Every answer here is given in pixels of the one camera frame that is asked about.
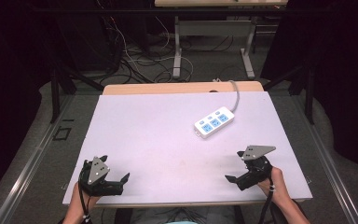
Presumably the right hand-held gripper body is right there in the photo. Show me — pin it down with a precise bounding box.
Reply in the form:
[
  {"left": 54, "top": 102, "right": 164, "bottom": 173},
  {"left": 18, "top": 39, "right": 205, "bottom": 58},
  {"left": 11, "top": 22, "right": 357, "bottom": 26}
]
[{"left": 235, "top": 145, "right": 274, "bottom": 192}]

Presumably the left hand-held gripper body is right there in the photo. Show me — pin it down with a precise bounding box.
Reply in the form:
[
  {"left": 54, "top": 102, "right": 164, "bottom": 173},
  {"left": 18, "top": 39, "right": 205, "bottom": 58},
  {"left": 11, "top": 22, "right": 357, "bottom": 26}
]
[{"left": 78, "top": 156, "right": 123, "bottom": 198}]

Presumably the person's left hand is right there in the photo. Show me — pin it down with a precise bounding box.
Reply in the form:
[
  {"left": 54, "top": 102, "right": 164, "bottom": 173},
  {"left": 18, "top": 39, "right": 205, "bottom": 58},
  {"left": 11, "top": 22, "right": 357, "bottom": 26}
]
[{"left": 70, "top": 181, "right": 102, "bottom": 217}]

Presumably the person's right hand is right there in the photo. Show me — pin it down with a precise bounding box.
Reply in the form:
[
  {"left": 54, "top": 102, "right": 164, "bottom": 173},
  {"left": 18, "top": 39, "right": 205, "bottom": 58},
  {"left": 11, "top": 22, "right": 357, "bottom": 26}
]
[{"left": 256, "top": 166, "right": 291, "bottom": 204}]

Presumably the white power strip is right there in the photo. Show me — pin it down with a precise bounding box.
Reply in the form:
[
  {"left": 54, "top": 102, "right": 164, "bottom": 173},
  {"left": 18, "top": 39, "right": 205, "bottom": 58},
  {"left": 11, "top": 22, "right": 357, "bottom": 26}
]
[{"left": 193, "top": 105, "right": 236, "bottom": 140}]

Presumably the white board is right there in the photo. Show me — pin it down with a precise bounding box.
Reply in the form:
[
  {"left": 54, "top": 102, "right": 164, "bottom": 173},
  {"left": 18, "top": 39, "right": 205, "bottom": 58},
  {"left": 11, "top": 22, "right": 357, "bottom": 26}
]
[{"left": 62, "top": 91, "right": 313, "bottom": 206}]

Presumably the person's grey clothing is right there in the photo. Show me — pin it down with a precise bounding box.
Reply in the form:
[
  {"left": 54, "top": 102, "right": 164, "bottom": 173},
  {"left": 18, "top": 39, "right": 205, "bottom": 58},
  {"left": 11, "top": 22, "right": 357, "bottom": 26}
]
[{"left": 114, "top": 206, "right": 245, "bottom": 224}]

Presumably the black metal stand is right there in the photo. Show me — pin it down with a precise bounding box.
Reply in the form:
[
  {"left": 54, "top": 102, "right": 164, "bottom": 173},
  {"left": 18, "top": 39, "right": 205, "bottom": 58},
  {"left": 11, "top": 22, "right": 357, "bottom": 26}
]
[
  {"left": 49, "top": 60, "right": 105, "bottom": 125},
  {"left": 260, "top": 63, "right": 316, "bottom": 126}
]

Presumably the wooden table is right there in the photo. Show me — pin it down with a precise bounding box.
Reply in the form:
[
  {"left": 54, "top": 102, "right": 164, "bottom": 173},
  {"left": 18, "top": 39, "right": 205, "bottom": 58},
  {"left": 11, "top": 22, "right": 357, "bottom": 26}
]
[{"left": 102, "top": 80, "right": 265, "bottom": 96}]

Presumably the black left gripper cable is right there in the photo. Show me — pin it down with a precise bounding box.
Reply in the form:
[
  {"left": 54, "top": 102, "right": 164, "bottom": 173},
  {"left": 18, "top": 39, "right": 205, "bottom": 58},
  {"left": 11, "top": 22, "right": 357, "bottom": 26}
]
[{"left": 77, "top": 174, "right": 93, "bottom": 224}]

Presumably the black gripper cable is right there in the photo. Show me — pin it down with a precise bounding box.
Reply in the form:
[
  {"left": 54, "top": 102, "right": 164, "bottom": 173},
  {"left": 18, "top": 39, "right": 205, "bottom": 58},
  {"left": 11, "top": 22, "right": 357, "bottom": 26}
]
[
  {"left": 77, "top": 174, "right": 93, "bottom": 224},
  {"left": 256, "top": 167, "right": 277, "bottom": 224}
]

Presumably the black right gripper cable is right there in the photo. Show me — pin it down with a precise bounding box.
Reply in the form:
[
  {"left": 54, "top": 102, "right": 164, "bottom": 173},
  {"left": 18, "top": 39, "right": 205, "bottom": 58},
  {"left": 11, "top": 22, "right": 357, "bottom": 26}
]
[{"left": 256, "top": 167, "right": 277, "bottom": 224}]

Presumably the grey power strip cable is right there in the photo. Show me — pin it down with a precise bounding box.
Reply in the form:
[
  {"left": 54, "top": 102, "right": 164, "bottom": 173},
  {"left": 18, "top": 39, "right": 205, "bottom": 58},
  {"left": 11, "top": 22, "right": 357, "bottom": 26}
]
[{"left": 213, "top": 77, "right": 241, "bottom": 113}]

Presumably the silver metal floor rail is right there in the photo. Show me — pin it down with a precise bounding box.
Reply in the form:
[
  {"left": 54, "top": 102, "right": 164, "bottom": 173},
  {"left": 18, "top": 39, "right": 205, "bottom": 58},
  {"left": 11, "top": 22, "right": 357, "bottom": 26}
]
[
  {"left": 291, "top": 94, "right": 358, "bottom": 224},
  {"left": 0, "top": 94, "right": 76, "bottom": 224}
]

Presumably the tangle of floor cables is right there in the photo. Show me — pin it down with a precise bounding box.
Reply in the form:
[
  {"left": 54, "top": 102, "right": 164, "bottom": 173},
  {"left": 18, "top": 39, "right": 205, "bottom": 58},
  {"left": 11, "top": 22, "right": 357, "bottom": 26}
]
[{"left": 96, "top": 0, "right": 197, "bottom": 85}]

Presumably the grey metal desk frame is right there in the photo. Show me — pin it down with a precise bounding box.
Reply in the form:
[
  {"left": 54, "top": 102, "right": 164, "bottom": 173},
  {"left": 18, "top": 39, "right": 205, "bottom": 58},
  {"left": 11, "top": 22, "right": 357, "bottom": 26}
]
[{"left": 172, "top": 14, "right": 258, "bottom": 80}]

